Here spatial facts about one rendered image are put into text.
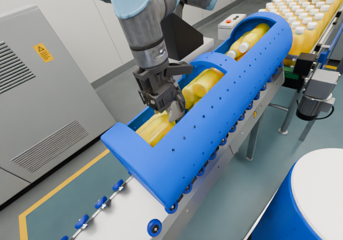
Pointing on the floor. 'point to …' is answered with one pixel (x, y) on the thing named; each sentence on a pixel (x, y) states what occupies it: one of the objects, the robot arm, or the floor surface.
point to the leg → (253, 139)
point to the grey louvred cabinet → (41, 104)
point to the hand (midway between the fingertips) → (175, 114)
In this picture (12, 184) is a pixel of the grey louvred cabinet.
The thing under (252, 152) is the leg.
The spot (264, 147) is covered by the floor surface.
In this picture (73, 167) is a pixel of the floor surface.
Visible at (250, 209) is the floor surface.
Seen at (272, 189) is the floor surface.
